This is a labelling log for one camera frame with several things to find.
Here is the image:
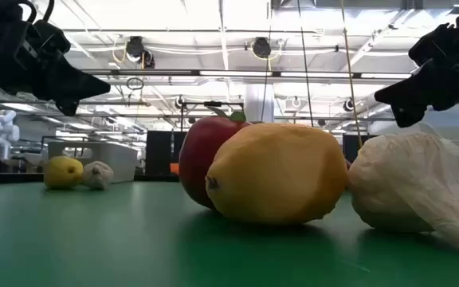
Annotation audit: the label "yellow hanging cable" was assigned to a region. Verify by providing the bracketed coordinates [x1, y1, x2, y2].
[339, 0, 364, 149]

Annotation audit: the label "black coiled wire loop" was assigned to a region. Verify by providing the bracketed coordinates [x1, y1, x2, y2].
[125, 76, 145, 91]

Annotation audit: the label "grey plastic basket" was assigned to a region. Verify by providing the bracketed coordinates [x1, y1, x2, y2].
[47, 141, 139, 184]

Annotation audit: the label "white pillar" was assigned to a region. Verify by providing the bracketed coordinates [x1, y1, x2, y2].
[244, 83, 275, 124]

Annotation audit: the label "black table border frame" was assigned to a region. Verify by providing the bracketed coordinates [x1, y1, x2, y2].
[0, 171, 182, 187]

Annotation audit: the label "thin black hanging cable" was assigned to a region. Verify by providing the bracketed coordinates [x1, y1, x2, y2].
[260, 23, 273, 123]

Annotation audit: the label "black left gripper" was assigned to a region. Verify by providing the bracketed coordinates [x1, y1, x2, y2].
[0, 19, 112, 117]

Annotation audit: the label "yellow lemon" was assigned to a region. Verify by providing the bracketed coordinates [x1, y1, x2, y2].
[205, 122, 349, 226]
[43, 155, 84, 191]

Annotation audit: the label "red apple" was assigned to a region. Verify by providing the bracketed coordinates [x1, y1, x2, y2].
[178, 111, 254, 210]

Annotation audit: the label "black partition panel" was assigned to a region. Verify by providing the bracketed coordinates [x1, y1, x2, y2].
[172, 131, 193, 164]
[343, 133, 364, 163]
[145, 130, 173, 176]

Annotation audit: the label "white garlic bulb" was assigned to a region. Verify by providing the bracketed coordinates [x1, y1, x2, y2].
[347, 131, 459, 256]
[81, 160, 115, 191]

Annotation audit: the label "long ceiling light bar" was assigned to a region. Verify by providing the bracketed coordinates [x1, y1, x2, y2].
[80, 69, 414, 80]

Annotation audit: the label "black gantry frame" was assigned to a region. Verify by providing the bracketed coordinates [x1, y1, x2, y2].
[179, 100, 245, 132]

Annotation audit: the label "black ceiling cable reel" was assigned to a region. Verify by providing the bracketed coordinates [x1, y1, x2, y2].
[124, 35, 155, 69]
[251, 36, 273, 60]

